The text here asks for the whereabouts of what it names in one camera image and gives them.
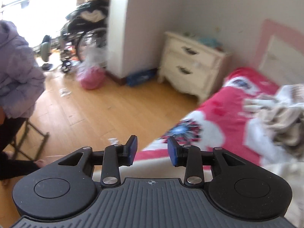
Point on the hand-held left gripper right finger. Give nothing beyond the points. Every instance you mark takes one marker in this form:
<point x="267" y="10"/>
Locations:
<point x="173" y="152"/>

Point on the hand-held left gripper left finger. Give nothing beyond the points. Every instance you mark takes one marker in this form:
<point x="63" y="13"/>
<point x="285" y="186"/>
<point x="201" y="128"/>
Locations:
<point x="133" y="150"/>

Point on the dark and cream clothes heap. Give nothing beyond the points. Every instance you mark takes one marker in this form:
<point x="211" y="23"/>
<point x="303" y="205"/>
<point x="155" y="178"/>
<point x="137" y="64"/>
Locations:
<point x="95" y="14"/>

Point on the red floral blanket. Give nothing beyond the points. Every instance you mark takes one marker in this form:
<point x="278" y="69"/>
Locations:
<point x="225" y="104"/>

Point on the blue packet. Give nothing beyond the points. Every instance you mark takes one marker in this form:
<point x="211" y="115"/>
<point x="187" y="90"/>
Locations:
<point x="140" y="77"/>

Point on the pink plastic bag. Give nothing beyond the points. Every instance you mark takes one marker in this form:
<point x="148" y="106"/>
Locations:
<point x="91" y="78"/>

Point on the clear plastic scrap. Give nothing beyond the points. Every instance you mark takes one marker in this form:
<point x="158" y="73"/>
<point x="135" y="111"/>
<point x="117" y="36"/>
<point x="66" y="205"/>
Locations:
<point x="64" y="92"/>

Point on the cream nightstand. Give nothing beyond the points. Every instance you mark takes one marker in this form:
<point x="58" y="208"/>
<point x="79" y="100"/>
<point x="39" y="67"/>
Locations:
<point x="190" y="61"/>

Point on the black folding stool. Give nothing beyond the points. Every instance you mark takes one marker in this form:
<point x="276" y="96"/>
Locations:
<point x="39" y="144"/>

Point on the beige black-striped garment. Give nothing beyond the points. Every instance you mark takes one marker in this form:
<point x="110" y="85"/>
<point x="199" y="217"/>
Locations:
<point x="282" y="116"/>

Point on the teal cloth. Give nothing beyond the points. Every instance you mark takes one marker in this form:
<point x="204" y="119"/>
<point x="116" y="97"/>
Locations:
<point x="209" y="42"/>

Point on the green floor fan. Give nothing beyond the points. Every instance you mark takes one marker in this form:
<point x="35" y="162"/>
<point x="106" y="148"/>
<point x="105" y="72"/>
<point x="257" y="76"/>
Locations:
<point x="45" y="49"/>

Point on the black wheelchair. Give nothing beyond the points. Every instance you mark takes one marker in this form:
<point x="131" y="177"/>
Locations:
<point x="71" y="26"/>

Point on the pink and cream headboard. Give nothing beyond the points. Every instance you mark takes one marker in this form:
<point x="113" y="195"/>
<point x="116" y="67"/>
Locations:
<point x="266" y="28"/>

